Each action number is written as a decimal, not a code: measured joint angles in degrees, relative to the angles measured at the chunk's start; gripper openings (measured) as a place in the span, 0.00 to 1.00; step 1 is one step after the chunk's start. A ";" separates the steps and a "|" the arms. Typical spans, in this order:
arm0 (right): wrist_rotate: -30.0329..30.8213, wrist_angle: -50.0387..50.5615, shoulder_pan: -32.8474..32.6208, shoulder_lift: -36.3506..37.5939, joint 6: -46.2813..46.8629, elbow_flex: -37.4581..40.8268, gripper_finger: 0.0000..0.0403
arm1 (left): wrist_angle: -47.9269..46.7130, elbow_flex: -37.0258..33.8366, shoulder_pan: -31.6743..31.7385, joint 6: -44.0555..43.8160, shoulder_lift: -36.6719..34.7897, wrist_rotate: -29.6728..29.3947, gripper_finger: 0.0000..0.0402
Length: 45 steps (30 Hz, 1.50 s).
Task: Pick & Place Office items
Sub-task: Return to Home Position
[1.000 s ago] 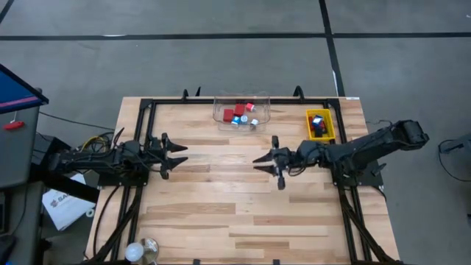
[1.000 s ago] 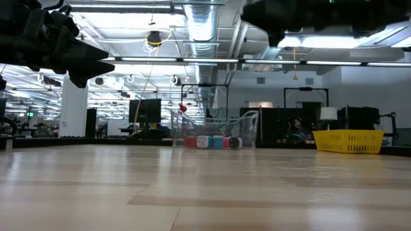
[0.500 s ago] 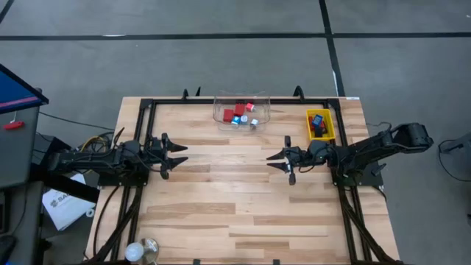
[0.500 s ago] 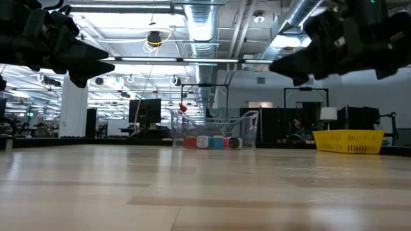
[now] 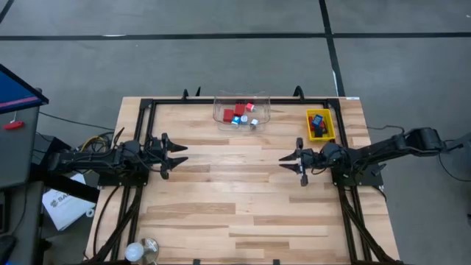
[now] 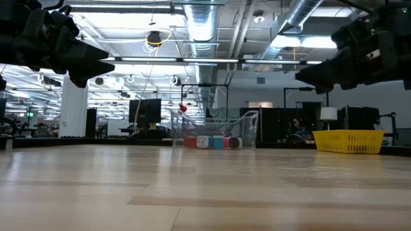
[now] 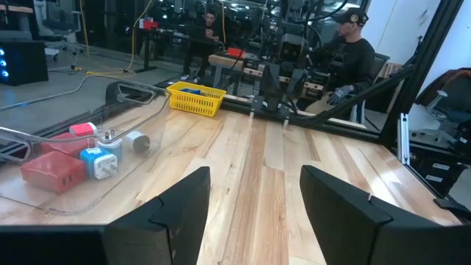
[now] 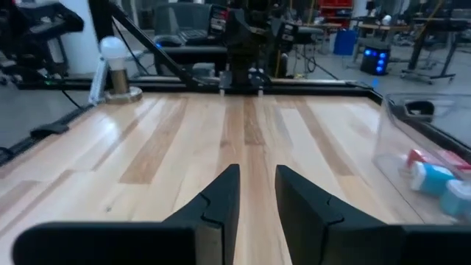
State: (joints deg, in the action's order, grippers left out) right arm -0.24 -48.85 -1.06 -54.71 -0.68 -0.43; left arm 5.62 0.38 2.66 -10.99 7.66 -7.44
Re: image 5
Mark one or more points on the red digital thermometer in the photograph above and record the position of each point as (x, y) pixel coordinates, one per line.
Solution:
(322, 127)
(311, 125)

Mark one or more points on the white wall plug charger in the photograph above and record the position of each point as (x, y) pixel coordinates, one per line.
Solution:
(244, 119)
(254, 121)

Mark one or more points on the yellow plastic basket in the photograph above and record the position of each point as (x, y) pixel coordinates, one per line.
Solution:
(331, 125)

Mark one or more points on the blue and white plug charger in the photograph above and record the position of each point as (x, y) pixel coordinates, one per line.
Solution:
(235, 120)

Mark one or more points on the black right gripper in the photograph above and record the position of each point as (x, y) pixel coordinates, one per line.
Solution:
(307, 160)

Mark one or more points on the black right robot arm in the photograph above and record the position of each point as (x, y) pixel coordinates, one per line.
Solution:
(386, 147)

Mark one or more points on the white paper sheet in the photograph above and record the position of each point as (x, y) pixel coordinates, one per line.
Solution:
(66, 206)

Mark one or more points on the white light bulb on base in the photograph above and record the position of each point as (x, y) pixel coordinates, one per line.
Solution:
(134, 252)

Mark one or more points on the clear plastic bin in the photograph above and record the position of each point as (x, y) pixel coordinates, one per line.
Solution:
(261, 110)

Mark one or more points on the red and white plug charger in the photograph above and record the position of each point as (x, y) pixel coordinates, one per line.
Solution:
(250, 107)

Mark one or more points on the black metal table frame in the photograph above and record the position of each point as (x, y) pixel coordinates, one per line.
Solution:
(176, 101)

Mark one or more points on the black table clamp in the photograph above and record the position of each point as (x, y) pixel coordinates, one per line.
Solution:
(185, 94)
(299, 92)
(198, 92)

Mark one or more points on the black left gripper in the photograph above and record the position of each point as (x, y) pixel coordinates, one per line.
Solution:
(162, 154)

